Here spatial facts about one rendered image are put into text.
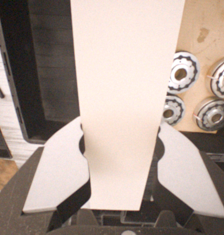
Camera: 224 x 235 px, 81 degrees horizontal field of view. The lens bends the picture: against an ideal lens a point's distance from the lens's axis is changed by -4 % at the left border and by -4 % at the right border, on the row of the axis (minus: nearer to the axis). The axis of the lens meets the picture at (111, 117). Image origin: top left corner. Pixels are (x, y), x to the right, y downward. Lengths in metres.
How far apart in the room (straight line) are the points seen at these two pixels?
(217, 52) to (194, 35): 0.08
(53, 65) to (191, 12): 0.35
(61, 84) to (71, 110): 0.08
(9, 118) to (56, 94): 0.36
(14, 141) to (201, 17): 0.85
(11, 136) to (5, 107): 0.16
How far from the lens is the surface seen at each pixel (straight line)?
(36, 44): 0.42
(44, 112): 0.47
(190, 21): 0.41
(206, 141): 0.50
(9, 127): 0.77
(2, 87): 0.68
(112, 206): 0.20
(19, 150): 0.84
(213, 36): 0.44
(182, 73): 0.40
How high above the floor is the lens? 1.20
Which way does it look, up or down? 61 degrees down
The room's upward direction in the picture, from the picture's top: 177 degrees counter-clockwise
